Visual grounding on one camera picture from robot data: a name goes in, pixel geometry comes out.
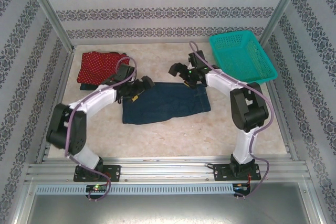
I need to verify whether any dark blue denim skirt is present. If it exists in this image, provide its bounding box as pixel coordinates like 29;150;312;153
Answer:
122;81;212;124
79;82;98;91

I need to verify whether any red polka dot skirt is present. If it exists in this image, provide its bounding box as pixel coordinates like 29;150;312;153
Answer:
76;51;129;84

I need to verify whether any teal plastic basket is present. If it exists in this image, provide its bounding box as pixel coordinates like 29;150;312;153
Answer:
209;30;278;86

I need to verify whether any grey metal sheet panel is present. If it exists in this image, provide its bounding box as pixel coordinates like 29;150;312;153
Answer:
10;180;326;224

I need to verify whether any aluminium table side rail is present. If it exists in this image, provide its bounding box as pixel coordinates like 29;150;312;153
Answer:
35;47;76;164
258;47;300;162

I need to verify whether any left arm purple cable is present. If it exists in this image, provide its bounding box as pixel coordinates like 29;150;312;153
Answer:
64;56;139;201

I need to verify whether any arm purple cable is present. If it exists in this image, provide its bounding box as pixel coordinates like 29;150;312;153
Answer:
189;40;271;200
64;56;139;201

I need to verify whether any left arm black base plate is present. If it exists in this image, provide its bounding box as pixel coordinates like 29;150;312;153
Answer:
73;165;121;183

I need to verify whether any aluminium mounting rail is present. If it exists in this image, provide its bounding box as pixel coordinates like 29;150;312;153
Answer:
25;157;312;183

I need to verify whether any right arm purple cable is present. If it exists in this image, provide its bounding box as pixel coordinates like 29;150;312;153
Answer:
189;40;271;200

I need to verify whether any slotted grey cable duct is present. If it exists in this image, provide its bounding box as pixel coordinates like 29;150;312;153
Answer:
35;184;235;196

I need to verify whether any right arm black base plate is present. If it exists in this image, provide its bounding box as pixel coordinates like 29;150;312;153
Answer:
214;163;262;182

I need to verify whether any aluminium frame post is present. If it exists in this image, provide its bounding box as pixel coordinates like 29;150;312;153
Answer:
258;0;307;49
22;0;76;51

